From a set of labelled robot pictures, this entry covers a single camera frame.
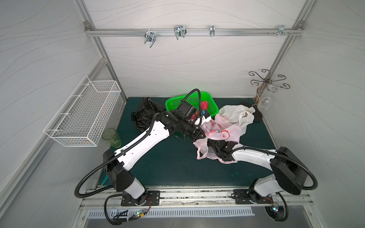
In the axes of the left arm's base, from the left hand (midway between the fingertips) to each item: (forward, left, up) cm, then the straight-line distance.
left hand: (204, 136), depth 69 cm
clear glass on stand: (+28, -41, -4) cm, 50 cm away
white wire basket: (+6, +61, +6) cm, 61 cm away
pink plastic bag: (+4, -8, +1) cm, 9 cm away
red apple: (+40, -5, -20) cm, 45 cm away
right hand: (+11, -5, -16) cm, 20 cm away
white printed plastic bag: (+24, -27, -12) cm, 38 cm away
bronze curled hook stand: (+30, -41, +8) cm, 51 cm away
